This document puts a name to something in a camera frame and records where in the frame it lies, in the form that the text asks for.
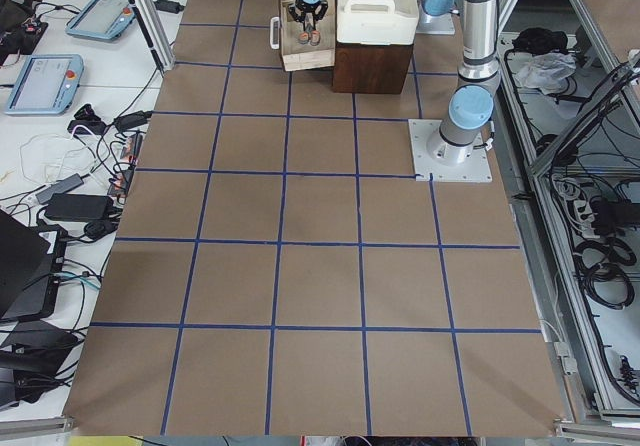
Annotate black laptop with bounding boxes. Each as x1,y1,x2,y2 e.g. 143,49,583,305
1,212,68,323

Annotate white plastic container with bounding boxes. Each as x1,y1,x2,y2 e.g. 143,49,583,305
336,0,419,46

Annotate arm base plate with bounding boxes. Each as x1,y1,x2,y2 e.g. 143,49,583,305
408,119,492,183
416,11,455,36

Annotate upper teach pendant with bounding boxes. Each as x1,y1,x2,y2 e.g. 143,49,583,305
65,0,134,41

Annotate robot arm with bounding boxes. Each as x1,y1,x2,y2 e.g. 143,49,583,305
420,0,456,18
302,0,500,166

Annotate wooden drawer with white handle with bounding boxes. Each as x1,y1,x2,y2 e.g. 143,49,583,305
269,0,336,72

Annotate black power adapter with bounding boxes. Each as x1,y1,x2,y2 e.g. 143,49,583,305
44,193,113,222

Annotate grey orange scissors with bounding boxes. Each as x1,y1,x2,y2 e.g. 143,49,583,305
298,14,321,46

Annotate teach pendant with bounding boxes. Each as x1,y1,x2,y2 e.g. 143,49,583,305
65,0,134,41
4,54,84,116

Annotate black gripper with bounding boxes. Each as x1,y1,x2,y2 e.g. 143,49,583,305
287,0,328,31

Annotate lower teach pendant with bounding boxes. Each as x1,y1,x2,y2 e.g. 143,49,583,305
4,54,84,116

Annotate dark brown wooden cabinet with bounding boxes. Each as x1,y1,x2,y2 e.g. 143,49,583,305
332,42,413,95

